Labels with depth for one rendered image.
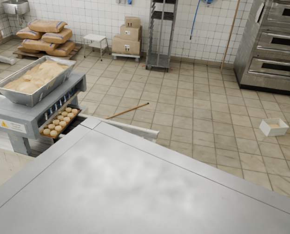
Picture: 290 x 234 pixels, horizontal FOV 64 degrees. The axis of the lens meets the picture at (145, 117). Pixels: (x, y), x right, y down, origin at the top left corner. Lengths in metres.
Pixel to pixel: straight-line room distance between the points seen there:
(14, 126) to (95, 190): 1.41
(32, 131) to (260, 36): 3.82
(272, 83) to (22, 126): 4.27
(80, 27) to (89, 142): 5.55
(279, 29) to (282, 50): 0.35
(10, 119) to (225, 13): 4.54
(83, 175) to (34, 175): 0.07
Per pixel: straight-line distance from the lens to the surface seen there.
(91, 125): 0.45
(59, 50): 5.25
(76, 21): 5.92
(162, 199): 0.34
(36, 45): 5.32
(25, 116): 1.65
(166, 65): 4.90
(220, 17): 5.36
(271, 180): 3.18
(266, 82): 4.89
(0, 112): 1.75
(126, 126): 1.91
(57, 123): 1.97
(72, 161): 0.39
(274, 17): 4.45
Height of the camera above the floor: 2.10
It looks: 36 degrees down
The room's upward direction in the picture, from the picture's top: 5 degrees clockwise
